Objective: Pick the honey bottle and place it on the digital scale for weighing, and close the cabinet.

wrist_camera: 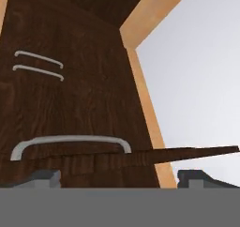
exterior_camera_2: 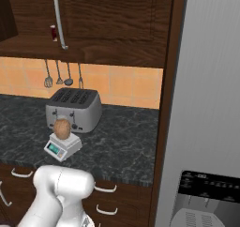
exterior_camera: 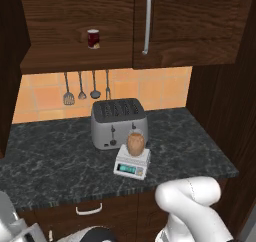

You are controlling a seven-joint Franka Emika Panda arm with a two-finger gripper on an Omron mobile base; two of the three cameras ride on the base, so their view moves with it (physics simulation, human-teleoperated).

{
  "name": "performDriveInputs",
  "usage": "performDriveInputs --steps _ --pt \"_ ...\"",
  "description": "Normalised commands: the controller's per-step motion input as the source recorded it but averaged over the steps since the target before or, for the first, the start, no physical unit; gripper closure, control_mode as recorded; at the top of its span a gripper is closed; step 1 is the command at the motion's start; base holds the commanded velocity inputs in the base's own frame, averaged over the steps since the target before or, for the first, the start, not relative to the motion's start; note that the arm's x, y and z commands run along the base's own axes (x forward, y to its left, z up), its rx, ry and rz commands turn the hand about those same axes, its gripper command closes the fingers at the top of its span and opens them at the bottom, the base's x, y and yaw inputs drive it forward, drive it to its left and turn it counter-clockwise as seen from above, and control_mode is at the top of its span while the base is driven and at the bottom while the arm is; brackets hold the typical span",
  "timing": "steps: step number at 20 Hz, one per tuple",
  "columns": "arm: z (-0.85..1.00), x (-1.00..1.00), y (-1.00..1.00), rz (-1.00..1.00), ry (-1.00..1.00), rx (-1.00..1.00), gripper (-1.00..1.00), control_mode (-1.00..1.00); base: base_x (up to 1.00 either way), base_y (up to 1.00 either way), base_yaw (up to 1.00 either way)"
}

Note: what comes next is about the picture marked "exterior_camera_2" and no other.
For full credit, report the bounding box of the white digital scale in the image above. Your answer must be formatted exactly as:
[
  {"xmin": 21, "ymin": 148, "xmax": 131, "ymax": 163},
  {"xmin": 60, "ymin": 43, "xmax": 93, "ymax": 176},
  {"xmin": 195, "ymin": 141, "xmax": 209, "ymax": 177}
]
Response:
[{"xmin": 43, "ymin": 131, "xmax": 83, "ymax": 162}]

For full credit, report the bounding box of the dark wood wall cabinet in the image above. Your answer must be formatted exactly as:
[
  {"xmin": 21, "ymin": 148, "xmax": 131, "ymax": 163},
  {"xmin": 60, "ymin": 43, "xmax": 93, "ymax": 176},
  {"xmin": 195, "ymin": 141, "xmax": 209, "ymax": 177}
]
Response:
[{"xmin": 0, "ymin": 0, "xmax": 176, "ymax": 69}]

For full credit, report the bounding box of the hanging metal spatula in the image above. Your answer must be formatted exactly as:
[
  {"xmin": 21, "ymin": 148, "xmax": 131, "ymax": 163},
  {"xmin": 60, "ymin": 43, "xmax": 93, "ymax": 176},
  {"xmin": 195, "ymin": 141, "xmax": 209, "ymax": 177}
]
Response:
[{"xmin": 54, "ymin": 60, "xmax": 64, "ymax": 85}]

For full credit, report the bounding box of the hanging metal ladle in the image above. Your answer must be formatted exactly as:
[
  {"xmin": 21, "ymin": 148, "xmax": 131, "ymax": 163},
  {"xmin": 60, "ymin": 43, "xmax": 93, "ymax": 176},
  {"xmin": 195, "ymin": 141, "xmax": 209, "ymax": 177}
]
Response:
[{"xmin": 63, "ymin": 61, "xmax": 74, "ymax": 87}]

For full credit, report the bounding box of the brown round potato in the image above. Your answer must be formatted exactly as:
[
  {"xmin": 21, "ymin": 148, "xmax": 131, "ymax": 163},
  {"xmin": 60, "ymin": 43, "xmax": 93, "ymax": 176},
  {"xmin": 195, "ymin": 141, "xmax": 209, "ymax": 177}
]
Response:
[{"xmin": 52, "ymin": 117, "xmax": 71, "ymax": 141}]

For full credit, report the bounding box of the silver four-slot toaster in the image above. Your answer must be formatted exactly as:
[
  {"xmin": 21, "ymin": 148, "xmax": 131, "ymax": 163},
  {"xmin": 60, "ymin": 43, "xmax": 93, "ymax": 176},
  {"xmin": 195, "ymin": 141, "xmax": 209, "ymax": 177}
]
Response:
[{"xmin": 45, "ymin": 87, "xmax": 103, "ymax": 134}]

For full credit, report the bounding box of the dark wood drawer front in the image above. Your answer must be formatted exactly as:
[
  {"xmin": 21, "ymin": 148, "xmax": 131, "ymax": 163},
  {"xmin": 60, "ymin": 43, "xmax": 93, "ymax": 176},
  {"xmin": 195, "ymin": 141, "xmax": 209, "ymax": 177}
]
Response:
[
  {"xmin": 82, "ymin": 199, "xmax": 152, "ymax": 227},
  {"xmin": 0, "ymin": 162, "xmax": 41, "ymax": 191},
  {"xmin": 92, "ymin": 177, "xmax": 154, "ymax": 210}
]

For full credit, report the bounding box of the white drawer handle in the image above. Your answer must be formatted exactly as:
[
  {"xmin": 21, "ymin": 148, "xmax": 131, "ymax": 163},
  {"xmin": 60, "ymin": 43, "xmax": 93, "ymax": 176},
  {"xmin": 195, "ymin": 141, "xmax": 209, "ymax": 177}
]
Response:
[
  {"xmin": 93, "ymin": 182, "xmax": 118, "ymax": 194},
  {"xmin": 10, "ymin": 167, "xmax": 34, "ymax": 179},
  {"xmin": 95, "ymin": 204, "xmax": 119, "ymax": 217}
]

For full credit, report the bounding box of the dark wood tall side panel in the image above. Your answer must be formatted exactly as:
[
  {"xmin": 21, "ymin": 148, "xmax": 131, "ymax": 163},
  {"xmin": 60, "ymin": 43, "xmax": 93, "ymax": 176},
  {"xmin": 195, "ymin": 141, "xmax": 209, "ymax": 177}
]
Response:
[{"xmin": 147, "ymin": 0, "xmax": 190, "ymax": 227}]

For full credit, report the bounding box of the white cabinet door handle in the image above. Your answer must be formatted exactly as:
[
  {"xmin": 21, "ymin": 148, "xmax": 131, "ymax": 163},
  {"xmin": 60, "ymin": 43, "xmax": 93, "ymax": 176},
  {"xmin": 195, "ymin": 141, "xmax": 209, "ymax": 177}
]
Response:
[{"xmin": 52, "ymin": 0, "xmax": 69, "ymax": 52}]

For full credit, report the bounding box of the dark red bottle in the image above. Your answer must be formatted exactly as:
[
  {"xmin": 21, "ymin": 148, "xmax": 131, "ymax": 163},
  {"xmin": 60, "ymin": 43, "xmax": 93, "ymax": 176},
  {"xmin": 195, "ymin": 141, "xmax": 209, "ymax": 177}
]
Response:
[{"xmin": 49, "ymin": 24, "xmax": 59, "ymax": 43}]

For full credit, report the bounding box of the grey fridge with dispenser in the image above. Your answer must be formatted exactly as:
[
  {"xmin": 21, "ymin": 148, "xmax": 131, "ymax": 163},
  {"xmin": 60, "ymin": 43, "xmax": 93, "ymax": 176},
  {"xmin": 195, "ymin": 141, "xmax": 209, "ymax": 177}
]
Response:
[{"xmin": 155, "ymin": 0, "xmax": 240, "ymax": 227}]

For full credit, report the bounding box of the hanging metal fork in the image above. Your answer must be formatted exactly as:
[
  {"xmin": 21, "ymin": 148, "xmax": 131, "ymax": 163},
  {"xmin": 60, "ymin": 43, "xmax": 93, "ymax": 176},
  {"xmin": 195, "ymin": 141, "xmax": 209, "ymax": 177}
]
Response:
[{"xmin": 77, "ymin": 63, "xmax": 85, "ymax": 90}]

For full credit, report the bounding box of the white base cabinet handle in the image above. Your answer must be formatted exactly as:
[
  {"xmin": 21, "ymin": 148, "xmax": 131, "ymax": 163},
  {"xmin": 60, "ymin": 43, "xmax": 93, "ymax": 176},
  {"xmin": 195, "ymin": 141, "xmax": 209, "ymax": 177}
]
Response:
[{"xmin": 0, "ymin": 180, "xmax": 13, "ymax": 207}]

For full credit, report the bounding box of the dark wood cabinet door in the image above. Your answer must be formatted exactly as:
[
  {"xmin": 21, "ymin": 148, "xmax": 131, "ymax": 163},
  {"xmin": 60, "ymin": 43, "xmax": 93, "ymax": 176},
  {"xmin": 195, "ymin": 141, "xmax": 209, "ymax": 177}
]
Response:
[{"xmin": 59, "ymin": 0, "xmax": 175, "ymax": 49}]

